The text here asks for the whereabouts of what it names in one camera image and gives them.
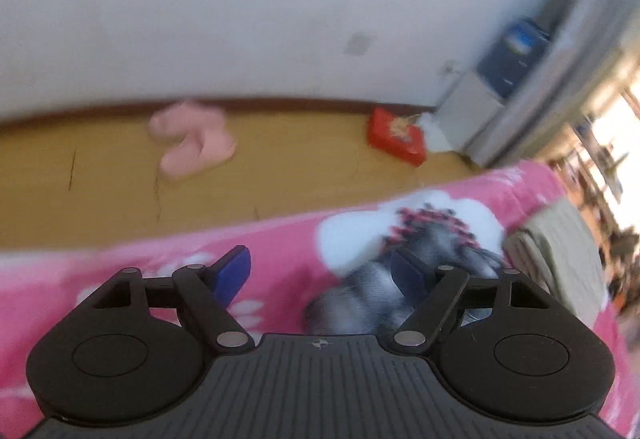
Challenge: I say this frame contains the beige folded clothes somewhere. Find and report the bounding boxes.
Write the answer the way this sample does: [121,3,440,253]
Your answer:
[502,201,608,330]

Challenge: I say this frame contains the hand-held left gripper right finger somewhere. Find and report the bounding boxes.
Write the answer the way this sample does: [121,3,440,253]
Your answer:
[390,246,566,352]

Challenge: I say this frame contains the white plastic bag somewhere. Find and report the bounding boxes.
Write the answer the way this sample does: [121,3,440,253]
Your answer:
[415,111,453,154]

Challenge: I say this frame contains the black white plaid pants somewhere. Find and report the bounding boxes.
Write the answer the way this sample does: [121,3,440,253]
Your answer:
[302,214,503,335]

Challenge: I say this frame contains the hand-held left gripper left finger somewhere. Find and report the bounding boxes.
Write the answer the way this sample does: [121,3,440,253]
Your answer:
[75,245,252,352]

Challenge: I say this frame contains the red gift box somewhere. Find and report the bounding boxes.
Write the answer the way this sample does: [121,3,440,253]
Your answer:
[367,106,428,167]

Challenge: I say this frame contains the pink floral blanket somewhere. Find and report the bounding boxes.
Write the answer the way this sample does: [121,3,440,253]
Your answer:
[0,159,640,439]

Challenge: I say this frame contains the white water dispenser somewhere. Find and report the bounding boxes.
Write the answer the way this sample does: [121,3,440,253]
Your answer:
[435,71,506,167]

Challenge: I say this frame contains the blue water bottle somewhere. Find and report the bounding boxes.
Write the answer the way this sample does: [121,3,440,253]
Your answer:
[475,18,551,97]

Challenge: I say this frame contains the grey curtain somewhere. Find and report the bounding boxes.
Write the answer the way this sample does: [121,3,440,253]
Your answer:
[480,0,640,167]

